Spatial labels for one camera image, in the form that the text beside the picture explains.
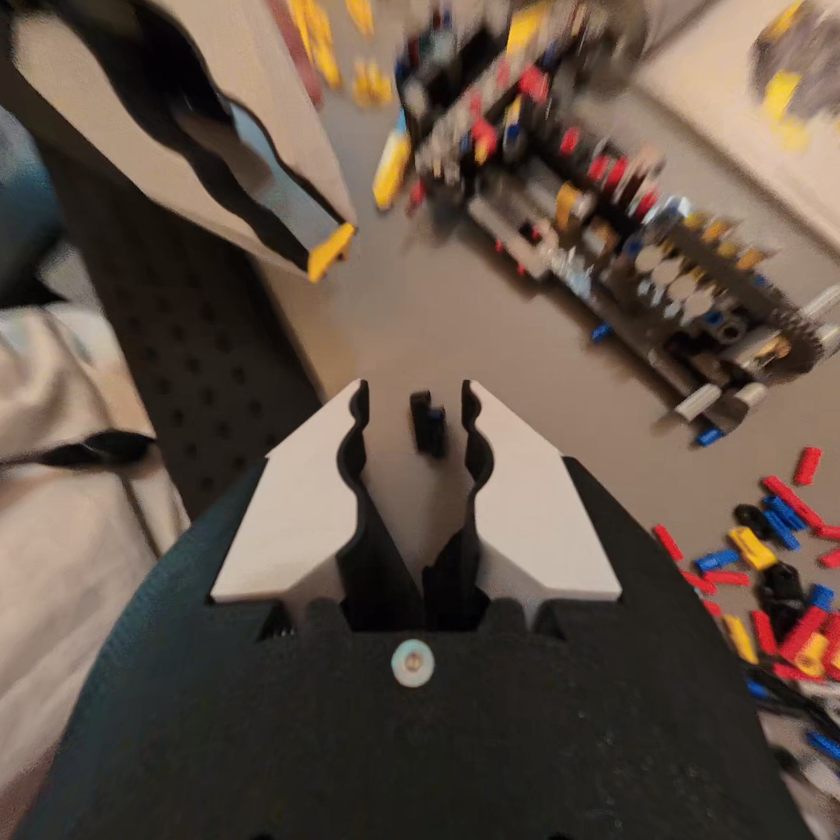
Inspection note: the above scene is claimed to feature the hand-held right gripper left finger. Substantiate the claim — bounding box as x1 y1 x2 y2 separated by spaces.
210 379 370 603

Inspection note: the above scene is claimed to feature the lego instruction booklet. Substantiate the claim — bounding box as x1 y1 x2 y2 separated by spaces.
635 0 840 253

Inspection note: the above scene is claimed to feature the yellow lego connector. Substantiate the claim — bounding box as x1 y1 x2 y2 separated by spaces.
306 222 357 284

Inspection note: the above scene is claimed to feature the pile of small lego pins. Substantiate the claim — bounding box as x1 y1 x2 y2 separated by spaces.
651 446 840 788

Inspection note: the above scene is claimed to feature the lego car model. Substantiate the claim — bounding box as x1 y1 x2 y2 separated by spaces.
394 0 840 448

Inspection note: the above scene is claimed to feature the black foam mat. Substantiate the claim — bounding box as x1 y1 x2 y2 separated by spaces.
39 131 324 521

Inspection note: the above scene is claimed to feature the black lego piece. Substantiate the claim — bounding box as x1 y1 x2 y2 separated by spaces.
409 390 448 459

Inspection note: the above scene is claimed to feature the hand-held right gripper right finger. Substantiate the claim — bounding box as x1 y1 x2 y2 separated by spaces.
461 379 623 624

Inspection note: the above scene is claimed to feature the pile of yellow lego beams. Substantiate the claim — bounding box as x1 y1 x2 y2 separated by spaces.
287 0 396 110

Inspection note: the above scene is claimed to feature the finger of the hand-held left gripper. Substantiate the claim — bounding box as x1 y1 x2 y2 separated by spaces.
157 0 360 253
12 13 311 277

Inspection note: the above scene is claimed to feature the yellow lego panel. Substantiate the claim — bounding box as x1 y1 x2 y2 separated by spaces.
372 126 414 212

